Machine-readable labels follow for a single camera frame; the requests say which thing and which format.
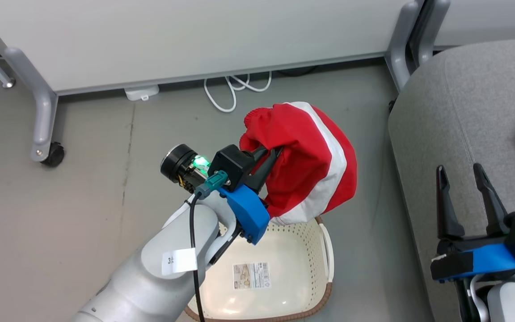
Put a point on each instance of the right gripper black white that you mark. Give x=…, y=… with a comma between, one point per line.
x=467, y=244

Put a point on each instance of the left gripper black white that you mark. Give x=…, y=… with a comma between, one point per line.
x=177, y=162

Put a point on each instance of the red garment wide white stripe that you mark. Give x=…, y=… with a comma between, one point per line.
x=302, y=147

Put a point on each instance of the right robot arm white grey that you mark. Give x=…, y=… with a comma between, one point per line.
x=508, y=304

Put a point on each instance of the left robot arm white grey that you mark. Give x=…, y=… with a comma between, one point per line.
x=150, y=286

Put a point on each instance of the grey fabric sofa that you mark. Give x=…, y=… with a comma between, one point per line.
x=463, y=125

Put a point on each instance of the cream perforated laundry basket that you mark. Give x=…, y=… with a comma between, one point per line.
x=280, y=255

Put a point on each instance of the paper sticker in basket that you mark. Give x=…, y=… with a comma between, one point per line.
x=251, y=275

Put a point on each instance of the white label tag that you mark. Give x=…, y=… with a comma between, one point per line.
x=179, y=261

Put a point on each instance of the white power adapter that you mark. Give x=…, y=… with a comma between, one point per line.
x=141, y=92

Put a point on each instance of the large white partition panel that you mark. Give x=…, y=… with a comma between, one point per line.
x=195, y=36

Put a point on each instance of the small white partition panel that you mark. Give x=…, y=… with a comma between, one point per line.
x=490, y=20

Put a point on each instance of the black caster wheel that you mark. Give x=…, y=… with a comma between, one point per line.
x=54, y=155

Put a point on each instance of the grey partition leg with caster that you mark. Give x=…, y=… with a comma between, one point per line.
x=43, y=112

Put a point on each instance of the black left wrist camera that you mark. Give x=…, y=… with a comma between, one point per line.
x=230, y=163

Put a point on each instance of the blue left camera mount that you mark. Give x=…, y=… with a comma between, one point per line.
x=248, y=212

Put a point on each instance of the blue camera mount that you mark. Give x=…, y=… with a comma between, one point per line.
x=248, y=212
x=490, y=261

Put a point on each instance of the blue right camera mount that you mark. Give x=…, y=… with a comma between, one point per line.
x=490, y=261

